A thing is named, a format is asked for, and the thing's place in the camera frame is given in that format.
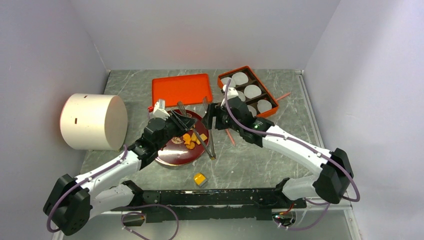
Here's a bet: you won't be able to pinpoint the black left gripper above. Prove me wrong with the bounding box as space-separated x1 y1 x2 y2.
155 109 198 151

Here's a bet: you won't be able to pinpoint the dark red round plate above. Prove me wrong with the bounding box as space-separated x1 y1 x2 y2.
156 109 210 166

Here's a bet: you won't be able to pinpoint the metal tongs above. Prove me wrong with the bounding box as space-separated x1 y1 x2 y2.
176 96 217 161

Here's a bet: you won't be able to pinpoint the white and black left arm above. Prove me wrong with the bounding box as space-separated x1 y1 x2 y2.
43 110 197 234

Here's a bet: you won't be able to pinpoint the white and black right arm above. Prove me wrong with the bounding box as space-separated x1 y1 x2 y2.
202 97 354 208

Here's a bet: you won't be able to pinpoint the rectangular butter biscuit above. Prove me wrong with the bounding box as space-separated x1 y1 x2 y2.
199 133 208 142

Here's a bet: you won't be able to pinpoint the round orange cookie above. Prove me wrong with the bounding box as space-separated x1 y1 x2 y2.
184 141 196 150

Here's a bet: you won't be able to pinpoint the pink stick near plate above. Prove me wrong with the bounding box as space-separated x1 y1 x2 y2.
225 129 236 146

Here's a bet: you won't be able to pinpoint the orange box lid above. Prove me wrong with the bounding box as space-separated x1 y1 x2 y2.
151 73 214 107

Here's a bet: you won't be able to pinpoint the white paper liner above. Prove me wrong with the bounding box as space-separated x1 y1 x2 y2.
237 91 246 102
231 72 249 86
220 77 236 88
247 105 257 117
257 99 273 113
243 84 262 99

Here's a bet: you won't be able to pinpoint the yellow small block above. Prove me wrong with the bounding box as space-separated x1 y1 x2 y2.
193 173 208 187

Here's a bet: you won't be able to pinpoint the orange compartment box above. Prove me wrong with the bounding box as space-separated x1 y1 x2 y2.
217 66 279 118

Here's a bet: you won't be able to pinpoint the pink stick behind box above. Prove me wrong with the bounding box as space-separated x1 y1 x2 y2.
275 92 291 102

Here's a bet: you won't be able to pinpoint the white cylinder container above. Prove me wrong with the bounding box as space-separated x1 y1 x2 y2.
59 93 128 151

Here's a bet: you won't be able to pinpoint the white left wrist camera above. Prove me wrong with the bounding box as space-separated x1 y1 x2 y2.
152 99 170 121

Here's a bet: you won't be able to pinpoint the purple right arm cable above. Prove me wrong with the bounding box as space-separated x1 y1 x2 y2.
223 78 361 232

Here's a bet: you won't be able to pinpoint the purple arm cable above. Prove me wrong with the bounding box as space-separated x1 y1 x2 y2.
46 144 129 233
223 78 361 232

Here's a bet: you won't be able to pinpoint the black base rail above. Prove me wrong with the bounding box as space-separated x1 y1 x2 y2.
118 188 307 223

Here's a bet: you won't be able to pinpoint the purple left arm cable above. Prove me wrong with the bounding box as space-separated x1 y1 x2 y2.
46 144 129 233

